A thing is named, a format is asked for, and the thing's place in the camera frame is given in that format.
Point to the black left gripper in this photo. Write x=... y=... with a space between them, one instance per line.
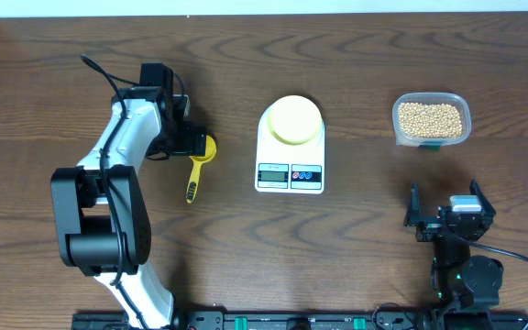
x=193 y=140

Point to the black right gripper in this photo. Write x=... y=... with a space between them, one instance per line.
x=430 y=225

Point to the yellow measuring scoop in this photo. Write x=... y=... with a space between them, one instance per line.
x=197 y=163

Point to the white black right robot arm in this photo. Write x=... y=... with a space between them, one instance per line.
x=467 y=285

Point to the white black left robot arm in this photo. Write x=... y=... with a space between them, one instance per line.
x=102 y=222

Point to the white digital kitchen scale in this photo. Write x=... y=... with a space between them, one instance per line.
x=282 y=168

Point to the pale yellow bowl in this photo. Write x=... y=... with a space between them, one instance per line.
x=294 y=120

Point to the clear container of soybeans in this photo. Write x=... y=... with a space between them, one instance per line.
x=430 y=119

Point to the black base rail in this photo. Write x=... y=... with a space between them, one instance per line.
x=388 y=318

